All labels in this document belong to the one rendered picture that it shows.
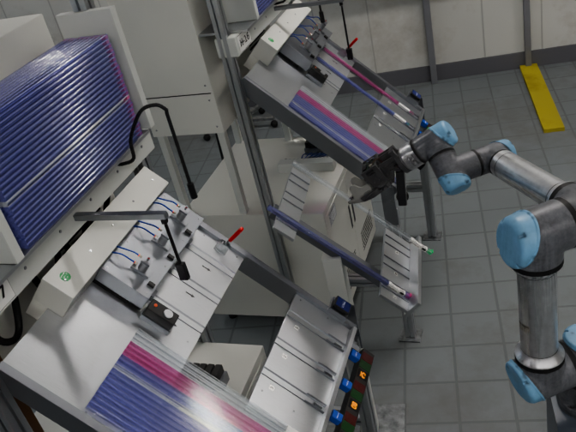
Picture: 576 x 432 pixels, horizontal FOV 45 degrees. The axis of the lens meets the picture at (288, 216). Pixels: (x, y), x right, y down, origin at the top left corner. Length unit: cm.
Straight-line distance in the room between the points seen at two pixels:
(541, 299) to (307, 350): 63
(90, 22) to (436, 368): 187
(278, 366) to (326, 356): 17
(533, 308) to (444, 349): 133
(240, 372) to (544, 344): 90
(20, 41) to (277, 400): 107
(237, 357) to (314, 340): 36
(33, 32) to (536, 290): 133
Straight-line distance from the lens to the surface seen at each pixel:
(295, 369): 184
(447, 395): 279
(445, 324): 308
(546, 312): 168
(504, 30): 536
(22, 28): 183
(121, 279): 167
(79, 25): 183
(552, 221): 155
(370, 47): 534
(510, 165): 183
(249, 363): 216
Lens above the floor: 205
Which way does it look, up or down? 31 degrees down
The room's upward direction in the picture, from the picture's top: 14 degrees counter-clockwise
